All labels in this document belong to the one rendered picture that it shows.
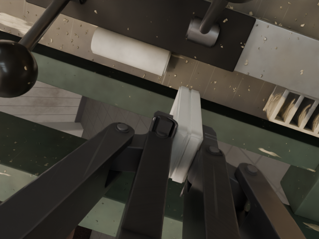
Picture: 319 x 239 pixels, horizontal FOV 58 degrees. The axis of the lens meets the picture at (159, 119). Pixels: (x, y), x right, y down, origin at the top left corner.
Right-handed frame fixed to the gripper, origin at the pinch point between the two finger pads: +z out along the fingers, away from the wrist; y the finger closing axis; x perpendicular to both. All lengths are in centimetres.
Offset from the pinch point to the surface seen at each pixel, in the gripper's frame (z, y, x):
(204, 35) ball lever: 9.5, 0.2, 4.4
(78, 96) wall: 331, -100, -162
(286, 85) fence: 11.6, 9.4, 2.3
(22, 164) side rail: 11.7, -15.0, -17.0
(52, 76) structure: 20.6, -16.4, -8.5
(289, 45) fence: 11.6, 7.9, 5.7
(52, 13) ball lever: 6.7, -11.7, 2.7
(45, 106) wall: 309, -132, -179
